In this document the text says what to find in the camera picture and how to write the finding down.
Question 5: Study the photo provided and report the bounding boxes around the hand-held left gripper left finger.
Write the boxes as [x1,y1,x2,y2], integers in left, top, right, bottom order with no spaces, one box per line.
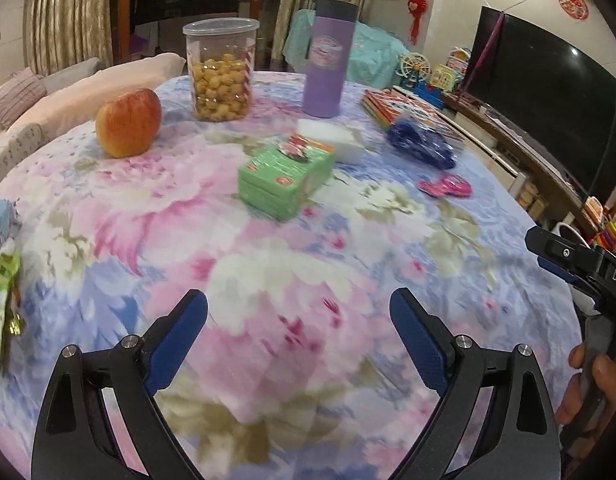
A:
[30,289,209,480]

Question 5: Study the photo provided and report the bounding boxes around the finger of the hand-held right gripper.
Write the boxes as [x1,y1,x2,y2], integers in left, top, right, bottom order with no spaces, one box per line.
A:
[536,257,610,314]
[525,226,605,282]

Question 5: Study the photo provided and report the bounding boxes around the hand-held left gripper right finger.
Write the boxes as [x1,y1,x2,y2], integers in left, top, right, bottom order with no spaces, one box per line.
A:
[389,287,561,480]

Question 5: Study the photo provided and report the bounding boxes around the pink plastic toy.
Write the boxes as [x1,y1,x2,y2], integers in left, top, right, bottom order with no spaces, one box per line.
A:
[419,172,473,198]

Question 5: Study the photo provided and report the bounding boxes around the dark blue snack packet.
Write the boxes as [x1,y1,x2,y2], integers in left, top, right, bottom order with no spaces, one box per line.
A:
[386,115,459,170]

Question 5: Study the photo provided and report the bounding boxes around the green paper box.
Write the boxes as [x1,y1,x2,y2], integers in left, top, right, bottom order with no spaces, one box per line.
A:
[237,132,337,222]

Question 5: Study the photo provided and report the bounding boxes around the person's right hand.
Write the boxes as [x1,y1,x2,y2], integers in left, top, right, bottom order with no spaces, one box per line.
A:
[555,342,616,428]

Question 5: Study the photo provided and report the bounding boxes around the white television cabinet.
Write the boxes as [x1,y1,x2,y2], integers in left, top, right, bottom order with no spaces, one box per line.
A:
[388,85,614,241]

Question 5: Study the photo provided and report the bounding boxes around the floral tablecloth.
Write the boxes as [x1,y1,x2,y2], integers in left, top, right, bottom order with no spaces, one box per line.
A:
[0,70,589,480]

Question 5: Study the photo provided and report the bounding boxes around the black flat television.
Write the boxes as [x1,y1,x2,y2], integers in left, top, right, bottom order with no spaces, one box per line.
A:
[460,5,616,211]

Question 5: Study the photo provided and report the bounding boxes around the green snack packet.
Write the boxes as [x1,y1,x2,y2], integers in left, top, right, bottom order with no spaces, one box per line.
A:
[0,250,25,376]

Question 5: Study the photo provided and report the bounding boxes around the blue toy train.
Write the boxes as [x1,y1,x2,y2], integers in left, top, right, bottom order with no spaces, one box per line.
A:
[413,82,451,111]

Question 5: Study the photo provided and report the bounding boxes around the yellow green toy box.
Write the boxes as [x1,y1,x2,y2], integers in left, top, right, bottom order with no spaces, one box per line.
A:
[430,63,464,96]

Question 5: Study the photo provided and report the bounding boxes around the light blue snack packet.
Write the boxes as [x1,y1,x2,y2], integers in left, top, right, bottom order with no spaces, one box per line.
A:
[0,200,20,256]

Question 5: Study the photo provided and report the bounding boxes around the pink ribbon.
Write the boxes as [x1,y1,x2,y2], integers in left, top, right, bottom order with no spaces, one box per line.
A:
[464,11,503,97]

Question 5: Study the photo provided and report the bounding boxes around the pink white toy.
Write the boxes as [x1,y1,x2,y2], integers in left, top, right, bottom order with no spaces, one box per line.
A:
[445,46,473,71]

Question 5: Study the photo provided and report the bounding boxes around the red apple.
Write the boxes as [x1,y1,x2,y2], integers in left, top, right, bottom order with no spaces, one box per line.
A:
[95,88,162,159]

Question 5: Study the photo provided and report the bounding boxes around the red cover picture book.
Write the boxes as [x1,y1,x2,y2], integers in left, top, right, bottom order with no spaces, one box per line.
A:
[362,88,466,146]

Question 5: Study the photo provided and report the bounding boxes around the ferris wheel toy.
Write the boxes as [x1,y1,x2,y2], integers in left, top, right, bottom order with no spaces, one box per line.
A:
[398,51,434,88]

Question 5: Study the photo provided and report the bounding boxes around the light grey sofa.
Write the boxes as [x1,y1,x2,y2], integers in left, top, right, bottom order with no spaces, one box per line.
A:
[0,52,186,196]

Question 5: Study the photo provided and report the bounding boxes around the peach sofa blanket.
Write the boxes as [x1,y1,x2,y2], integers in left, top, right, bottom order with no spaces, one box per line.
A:
[8,52,186,136]

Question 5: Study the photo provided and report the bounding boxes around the clear jar of snack balls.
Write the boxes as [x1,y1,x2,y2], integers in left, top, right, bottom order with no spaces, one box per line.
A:
[182,17,260,123]

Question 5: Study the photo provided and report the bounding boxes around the teal covered chair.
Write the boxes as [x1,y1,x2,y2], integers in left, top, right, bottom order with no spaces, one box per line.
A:
[283,7,414,91]

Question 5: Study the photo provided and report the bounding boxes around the pink striped pillow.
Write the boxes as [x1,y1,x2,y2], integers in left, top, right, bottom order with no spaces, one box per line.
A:
[0,67,48,131]

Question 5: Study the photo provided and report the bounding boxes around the purple drink bottle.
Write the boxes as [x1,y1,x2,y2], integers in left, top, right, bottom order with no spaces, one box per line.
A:
[301,0,359,118]

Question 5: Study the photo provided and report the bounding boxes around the round red wall decoration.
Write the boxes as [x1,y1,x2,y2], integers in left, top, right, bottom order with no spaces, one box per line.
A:
[557,0,590,22]

